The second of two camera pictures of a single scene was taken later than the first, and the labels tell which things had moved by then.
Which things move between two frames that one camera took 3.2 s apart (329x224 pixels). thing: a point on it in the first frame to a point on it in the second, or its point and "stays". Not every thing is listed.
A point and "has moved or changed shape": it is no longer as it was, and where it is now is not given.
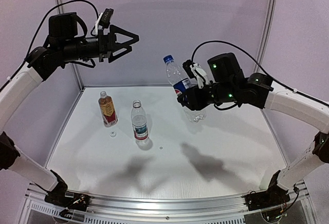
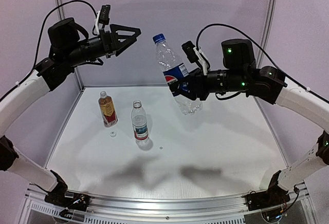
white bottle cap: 112,133 stays
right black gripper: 205,94 to 200,86
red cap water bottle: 139,123 stays
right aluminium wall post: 264,36 stays
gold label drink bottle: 108,110 stays
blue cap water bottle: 181,82 has moved or changed shape
